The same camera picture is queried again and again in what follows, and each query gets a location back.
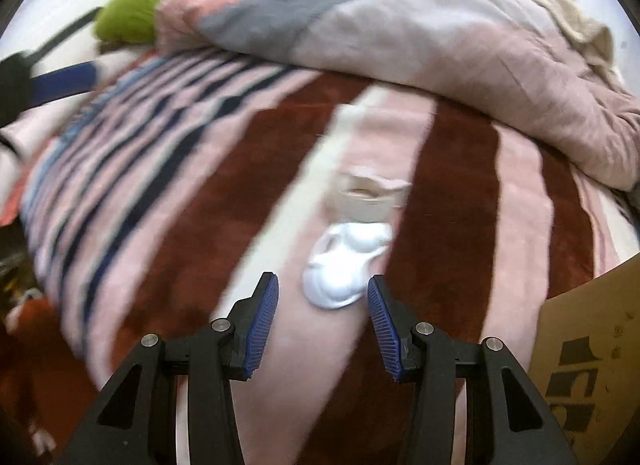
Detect green fluffy pillow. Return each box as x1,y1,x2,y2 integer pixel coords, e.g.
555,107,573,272
93,0,162,45

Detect white tape dispenser roll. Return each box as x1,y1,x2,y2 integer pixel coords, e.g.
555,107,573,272
328,166,411,224

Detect brown cardboard box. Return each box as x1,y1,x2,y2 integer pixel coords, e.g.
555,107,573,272
529,256,640,464

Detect striped plush bed blanket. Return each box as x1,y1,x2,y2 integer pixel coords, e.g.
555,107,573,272
8,49,639,464

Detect pink grey striped duvet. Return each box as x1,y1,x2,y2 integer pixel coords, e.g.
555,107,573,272
155,0,639,190

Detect cream fleece blanket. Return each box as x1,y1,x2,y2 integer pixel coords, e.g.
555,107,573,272
532,0,624,88

